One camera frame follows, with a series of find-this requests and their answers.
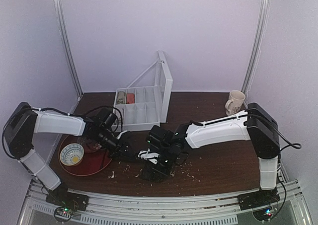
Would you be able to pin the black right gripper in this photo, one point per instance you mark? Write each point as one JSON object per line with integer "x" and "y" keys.
{"x": 161, "y": 162}

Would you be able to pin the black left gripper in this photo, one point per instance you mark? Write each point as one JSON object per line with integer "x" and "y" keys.
{"x": 123, "y": 148}

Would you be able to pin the black striped underwear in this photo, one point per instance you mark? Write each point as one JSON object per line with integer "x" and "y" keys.
{"x": 155, "y": 173}

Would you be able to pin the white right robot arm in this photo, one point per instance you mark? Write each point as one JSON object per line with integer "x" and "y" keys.
{"x": 252, "y": 124}

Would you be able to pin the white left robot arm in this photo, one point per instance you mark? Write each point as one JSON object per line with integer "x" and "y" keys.
{"x": 18, "y": 131}

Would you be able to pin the round red tray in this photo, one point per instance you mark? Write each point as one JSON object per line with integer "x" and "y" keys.
{"x": 92, "y": 163}

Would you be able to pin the red floral plate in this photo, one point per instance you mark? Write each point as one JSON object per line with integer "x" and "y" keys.
{"x": 89, "y": 146}

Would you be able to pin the white compartment organizer box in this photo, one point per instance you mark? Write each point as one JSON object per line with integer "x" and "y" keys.
{"x": 152, "y": 89}

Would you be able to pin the red rolled cloth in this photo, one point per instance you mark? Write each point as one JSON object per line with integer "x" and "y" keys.
{"x": 130, "y": 98}

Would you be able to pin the beige rolled cloth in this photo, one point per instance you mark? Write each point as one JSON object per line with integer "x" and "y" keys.
{"x": 121, "y": 97}

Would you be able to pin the blue patterned bowl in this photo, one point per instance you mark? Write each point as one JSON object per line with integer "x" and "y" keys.
{"x": 72, "y": 154}

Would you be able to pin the cream floral mug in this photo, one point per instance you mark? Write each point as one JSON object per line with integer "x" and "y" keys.
{"x": 234, "y": 102}

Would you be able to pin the aluminium front rail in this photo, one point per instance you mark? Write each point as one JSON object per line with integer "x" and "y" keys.
{"x": 218, "y": 209}

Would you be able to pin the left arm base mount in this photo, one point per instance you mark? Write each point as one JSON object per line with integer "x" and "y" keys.
{"x": 69, "y": 204}

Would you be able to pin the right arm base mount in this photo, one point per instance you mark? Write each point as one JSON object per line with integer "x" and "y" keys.
{"x": 264, "y": 203}

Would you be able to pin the left aluminium frame post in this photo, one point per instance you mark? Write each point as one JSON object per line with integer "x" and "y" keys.
{"x": 67, "y": 47}

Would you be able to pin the aluminium frame post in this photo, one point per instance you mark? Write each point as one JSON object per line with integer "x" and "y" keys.
{"x": 260, "y": 29}
{"x": 67, "y": 47}

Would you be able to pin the right aluminium frame post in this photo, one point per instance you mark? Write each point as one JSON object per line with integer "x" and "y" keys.
{"x": 260, "y": 29}

